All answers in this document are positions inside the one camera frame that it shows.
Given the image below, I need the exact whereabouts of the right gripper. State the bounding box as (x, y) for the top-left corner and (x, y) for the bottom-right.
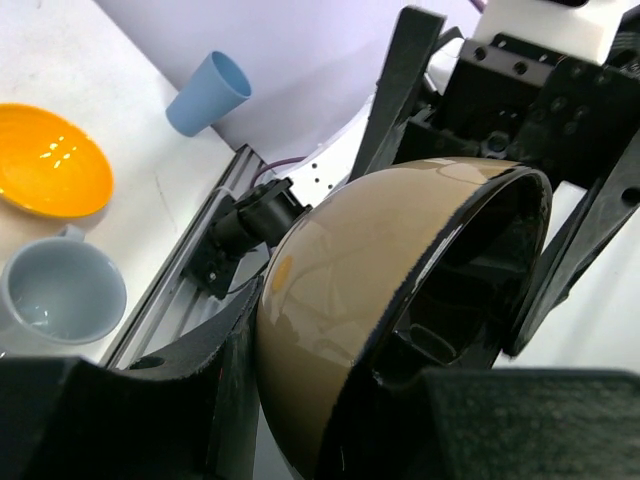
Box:
(352, 6), (639, 189)

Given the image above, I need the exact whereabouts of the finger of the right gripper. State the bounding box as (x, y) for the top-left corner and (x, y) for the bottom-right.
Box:
(503, 149), (639, 356)

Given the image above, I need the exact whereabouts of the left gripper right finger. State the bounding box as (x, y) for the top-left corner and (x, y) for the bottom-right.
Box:
(344, 367), (640, 480)

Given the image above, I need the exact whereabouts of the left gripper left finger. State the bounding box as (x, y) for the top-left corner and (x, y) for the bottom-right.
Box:
(1, 279), (262, 479)

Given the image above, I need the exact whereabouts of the brown and black bowl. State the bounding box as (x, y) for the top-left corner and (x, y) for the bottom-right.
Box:
(255, 157), (552, 479)

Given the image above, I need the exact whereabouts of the grey ceramic cup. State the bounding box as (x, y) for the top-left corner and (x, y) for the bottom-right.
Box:
(1, 224), (127, 345)

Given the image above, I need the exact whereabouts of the orange bowl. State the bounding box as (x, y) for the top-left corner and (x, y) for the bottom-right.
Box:
(1, 103), (114, 218)

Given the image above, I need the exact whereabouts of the blue plastic cup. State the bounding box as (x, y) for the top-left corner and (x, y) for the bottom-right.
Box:
(165, 51), (252, 137)

